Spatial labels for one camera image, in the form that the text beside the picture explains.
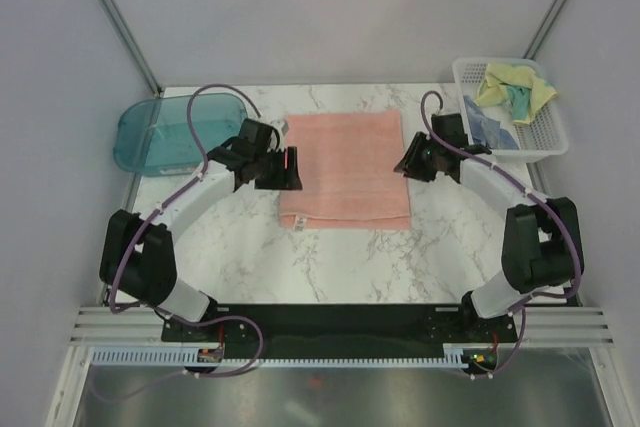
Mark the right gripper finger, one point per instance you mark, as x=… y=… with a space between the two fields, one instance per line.
x=421 y=143
x=410 y=166

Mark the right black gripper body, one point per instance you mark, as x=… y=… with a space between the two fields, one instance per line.
x=428 y=155

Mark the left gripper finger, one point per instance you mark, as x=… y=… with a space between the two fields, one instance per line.
x=290 y=179
x=273 y=177

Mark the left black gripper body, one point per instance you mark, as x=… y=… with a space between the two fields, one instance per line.
x=268 y=156

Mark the pink towel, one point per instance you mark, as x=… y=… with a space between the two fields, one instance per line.
x=346 y=165

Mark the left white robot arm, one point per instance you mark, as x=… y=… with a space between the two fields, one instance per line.
x=139 y=262

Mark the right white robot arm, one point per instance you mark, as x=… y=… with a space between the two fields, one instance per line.
x=541 y=245

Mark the blue cloth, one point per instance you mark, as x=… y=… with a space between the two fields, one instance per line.
x=487 y=131

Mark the teal transparent plastic bin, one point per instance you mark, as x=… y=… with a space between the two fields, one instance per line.
x=155 y=139

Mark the yellow cloth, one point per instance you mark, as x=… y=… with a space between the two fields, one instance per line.
x=492 y=90

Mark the teal cloth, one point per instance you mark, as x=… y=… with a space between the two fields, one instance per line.
x=519 y=99

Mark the white perforated plastic basket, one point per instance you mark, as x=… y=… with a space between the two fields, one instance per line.
x=543 y=138

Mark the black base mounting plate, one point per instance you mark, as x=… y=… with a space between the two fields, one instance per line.
x=363 y=331

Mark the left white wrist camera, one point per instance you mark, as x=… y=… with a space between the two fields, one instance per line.
x=280 y=128

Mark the right aluminium corner post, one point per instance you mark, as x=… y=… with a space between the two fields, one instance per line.
x=560 y=2

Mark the aluminium corner post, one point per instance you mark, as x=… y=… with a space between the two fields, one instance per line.
x=560 y=2
x=125 y=35

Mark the aluminium extrusion rail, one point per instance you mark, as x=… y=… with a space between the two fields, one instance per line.
x=546 y=327

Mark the white slotted cable duct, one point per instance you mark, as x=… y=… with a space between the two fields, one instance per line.
x=194 y=357

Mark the left aluminium corner post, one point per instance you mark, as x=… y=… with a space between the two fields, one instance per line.
x=125 y=35

